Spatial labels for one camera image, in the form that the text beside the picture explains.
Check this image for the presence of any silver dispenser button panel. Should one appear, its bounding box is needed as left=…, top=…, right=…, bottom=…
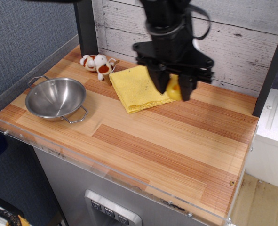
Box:
left=84, top=189, right=143, bottom=226

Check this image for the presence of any stainless steel bowl with handles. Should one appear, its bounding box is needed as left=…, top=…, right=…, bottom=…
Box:
left=25, top=75, right=88, bottom=124

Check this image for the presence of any yellow object bottom left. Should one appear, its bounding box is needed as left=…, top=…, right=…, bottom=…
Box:
left=18, top=215, right=30, bottom=226

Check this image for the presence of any yellow handled white toy knife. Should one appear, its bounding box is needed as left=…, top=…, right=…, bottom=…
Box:
left=165, top=39, right=202, bottom=101

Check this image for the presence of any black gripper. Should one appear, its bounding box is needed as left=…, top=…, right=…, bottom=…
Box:
left=133, top=21, right=214, bottom=101

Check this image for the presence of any white ribbed box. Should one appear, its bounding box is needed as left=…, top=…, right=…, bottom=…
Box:
left=246, top=89, right=278, bottom=187

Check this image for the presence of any white brown plush dog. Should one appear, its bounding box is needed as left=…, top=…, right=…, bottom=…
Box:
left=79, top=54, right=120, bottom=81

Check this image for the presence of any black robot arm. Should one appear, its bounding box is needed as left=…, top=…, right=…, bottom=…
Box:
left=133, top=0, right=214, bottom=101

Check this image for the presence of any dark vertical frame post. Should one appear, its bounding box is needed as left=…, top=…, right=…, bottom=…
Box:
left=74, top=0, right=98, bottom=56

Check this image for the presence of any folded yellow cloth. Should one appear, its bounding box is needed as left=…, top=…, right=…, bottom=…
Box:
left=110, top=66, right=173, bottom=114

